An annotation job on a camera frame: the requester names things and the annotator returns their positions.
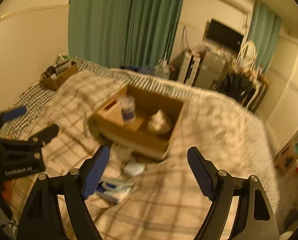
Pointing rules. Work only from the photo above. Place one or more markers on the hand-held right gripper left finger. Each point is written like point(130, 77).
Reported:
point(97, 173)

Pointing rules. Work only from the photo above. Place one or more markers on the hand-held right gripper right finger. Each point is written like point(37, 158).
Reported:
point(201, 173)

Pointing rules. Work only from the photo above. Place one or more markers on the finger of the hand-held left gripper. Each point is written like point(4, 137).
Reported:
point(12, 113)
point(45, 132)

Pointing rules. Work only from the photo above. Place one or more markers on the blue white tissue packet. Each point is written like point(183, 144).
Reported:
point(114, 188)

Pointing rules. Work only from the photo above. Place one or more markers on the white earbuds case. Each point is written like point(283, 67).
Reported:
point(134, 168)

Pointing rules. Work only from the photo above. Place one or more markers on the clear plastic jar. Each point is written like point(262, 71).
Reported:
point(128, 110)

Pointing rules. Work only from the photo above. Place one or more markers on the checked fleece blanket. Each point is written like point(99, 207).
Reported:
point(169, 160)

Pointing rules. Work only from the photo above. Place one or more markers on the striped bed cover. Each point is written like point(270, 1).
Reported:
point(64, 87)

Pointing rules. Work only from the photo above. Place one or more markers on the small cardboard box with clutter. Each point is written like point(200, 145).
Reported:
point(59, 73)

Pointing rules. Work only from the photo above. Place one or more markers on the small cardboard box on floor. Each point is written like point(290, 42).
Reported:
point(287, 158)

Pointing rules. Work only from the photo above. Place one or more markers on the black clothing on chair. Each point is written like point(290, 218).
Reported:
point(240, 87)

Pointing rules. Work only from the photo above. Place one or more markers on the grey cabinet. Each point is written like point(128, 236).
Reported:
point(209, 66)

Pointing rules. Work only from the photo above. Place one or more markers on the clear water bottle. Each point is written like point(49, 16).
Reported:
point(162, 70)

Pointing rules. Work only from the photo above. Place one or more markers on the round vanity mirror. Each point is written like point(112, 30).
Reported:
point(247, 52)

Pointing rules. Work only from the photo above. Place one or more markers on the pale green curtain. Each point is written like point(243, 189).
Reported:
point(262, 37)

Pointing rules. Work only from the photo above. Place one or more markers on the wall-mounted television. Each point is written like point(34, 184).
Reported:
point(224, 35)

